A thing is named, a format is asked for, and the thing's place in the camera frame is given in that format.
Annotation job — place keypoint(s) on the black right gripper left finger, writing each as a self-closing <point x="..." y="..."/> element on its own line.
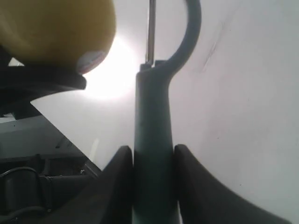
<point x="106" y="200"/>

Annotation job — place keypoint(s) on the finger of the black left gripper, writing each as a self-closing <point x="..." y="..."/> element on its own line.
<point x="19" y="85"/>

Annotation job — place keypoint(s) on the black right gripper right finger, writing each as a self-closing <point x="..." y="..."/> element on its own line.
<point x="205" y="200"/>

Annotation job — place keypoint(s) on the teal handled vegetable peeler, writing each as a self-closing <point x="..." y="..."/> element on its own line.
<point x="155" y="199"/>

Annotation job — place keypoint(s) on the yellow lemon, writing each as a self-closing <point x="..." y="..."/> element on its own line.
<point x="75" y="34"/>

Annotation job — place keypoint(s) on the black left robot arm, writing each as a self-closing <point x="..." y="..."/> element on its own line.
<point x="24" y="194"/>

